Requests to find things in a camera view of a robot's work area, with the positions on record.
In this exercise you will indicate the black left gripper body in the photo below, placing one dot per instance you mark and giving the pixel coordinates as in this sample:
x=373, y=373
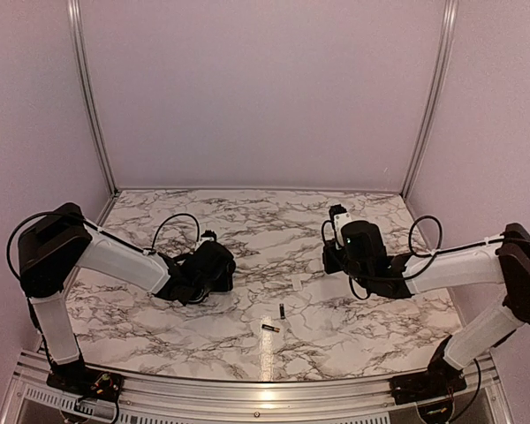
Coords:
x=223, y=283

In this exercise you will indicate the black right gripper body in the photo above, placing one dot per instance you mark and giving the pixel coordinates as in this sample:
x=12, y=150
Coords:
x=352, y=268

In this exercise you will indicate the white battery cover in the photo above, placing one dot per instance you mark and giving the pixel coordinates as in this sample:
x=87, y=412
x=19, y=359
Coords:
x=296, y=284

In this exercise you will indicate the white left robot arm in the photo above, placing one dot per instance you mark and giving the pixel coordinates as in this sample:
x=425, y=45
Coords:
x=148, y=269

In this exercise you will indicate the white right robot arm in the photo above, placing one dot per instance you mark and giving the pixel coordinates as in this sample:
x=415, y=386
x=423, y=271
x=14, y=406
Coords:
x=500, y=262

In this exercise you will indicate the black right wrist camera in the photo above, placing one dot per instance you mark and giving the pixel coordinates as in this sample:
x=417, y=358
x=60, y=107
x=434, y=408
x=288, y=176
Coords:
x=339, y=217

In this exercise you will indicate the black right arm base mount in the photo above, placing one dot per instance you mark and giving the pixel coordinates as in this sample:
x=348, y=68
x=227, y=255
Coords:
x=439, y=379

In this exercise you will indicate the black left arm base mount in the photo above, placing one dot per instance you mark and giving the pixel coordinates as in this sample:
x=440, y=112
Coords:
x=78, y=378

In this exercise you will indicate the aluminium front frame rail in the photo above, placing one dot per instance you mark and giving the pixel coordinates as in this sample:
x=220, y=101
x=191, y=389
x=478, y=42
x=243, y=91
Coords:
x=164, y=399

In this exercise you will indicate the aluminium frame corner post right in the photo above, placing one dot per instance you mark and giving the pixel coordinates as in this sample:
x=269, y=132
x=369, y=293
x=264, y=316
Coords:
x=442, y=60

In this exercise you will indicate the aluminium frame corner post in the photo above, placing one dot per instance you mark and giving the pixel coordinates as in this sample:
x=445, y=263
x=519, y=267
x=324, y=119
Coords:
x=442, y=60
x=86, y=87

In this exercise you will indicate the aluminium frame corner post left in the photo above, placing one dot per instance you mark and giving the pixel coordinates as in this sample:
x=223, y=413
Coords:
x=86, y=87

